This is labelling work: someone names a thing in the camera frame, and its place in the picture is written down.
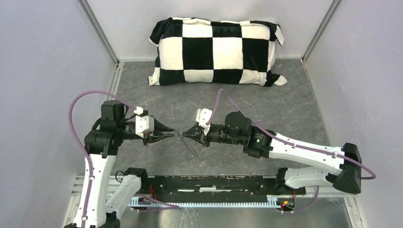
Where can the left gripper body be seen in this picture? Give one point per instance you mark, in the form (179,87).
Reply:
(146,141)

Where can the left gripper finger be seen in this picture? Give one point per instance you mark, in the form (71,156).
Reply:
(161,129)
(156,137)

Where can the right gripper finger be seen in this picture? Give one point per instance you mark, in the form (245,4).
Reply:
(192,131)
(196,138)

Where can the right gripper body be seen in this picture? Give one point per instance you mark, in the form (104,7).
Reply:
(205,139)

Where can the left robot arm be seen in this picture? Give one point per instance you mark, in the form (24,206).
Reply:
(100,147)

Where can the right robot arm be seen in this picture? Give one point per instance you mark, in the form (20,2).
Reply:
(338,167)

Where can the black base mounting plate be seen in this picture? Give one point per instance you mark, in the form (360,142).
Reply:
(215,189)

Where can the black and white checkered pillow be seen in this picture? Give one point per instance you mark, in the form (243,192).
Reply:
(227,52)

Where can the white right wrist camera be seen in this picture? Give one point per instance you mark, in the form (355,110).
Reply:
(203,119)

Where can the white slotted cable duct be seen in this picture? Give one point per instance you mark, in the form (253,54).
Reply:
(139,202)

